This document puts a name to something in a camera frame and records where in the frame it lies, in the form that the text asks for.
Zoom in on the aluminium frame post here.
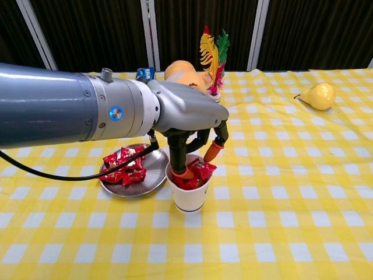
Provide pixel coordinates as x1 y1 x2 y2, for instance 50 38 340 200
16 0 59 71
247 0 270 72
140 0 161 72

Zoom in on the colourful feather shuttlecock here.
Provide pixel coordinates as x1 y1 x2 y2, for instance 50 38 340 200
199 25 231 103

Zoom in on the round metal plate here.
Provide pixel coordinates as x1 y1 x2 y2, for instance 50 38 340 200
98 142 170 198

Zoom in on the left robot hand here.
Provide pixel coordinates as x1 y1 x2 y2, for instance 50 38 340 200
147 79 230 179

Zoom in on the yellow white checked tablecloth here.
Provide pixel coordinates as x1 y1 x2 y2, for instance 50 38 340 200
0 68 373 280

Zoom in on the orange plush toy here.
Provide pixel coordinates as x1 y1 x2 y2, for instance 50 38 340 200
164 59 215 94

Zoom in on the red candy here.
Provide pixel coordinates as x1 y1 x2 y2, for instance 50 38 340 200
98 171 126 184
174 176 205 190
189 159 218 180
102 153 120 170
119 147 146 164

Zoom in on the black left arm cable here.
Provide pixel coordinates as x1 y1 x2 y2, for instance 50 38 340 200
0 135 160 181

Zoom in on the white paper cup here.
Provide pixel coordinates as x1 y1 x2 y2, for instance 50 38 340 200
165 154 215 215

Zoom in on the blue cookie package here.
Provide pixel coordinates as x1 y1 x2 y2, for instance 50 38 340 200
135 66 156 81

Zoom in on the yellow pear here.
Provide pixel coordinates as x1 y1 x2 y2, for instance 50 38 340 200
293 82 336 111

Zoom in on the black pleated curtain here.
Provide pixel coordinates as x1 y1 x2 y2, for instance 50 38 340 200
0 0 47 69
154 0 259 72
29 0 152 74
259 0 373 71

